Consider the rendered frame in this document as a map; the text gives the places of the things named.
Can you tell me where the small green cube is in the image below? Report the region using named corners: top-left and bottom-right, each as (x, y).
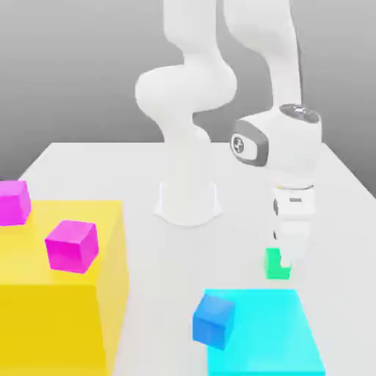
top-left (264, 247), bottom-right (292, 281)

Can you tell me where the large yellow box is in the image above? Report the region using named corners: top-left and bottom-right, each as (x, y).
top-left (0, 200), bottom-right (130, 376)

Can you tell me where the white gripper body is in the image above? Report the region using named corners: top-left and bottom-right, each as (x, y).
top-left (277, 220), bottom-right (313, 263)

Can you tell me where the large cyan box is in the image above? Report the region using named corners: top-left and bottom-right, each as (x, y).
top-left (203, 289), bottom-right (327, 376)

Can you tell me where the small blue cube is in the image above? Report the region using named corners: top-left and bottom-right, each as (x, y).
top-left (192, 293), bottom-right (236, 351)

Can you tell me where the small magenta cube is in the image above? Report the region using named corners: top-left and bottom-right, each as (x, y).
top-left (0, 179), bottom-right (32, 227)
top-left (44, 220), bottom-right (100, 275)

